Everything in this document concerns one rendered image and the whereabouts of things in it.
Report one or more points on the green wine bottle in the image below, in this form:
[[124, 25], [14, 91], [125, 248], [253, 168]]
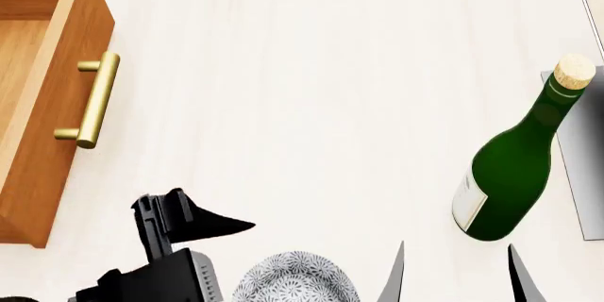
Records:
[[509, 171]]

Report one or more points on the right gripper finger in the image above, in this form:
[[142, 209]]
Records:
[[394, 280], [525, 280]]

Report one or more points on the bottle cork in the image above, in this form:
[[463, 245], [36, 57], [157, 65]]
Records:
[[575, 70]]

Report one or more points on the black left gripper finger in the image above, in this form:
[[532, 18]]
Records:
[[212, 227]]

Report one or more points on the grey flat stove plate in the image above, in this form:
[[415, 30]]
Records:
[[582, 160]]

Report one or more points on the wooden cabinet drawer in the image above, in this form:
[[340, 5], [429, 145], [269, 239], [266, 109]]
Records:
[[56, 104]]

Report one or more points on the floral patterned black bowl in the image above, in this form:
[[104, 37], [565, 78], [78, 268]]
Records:
[[295, 279]]

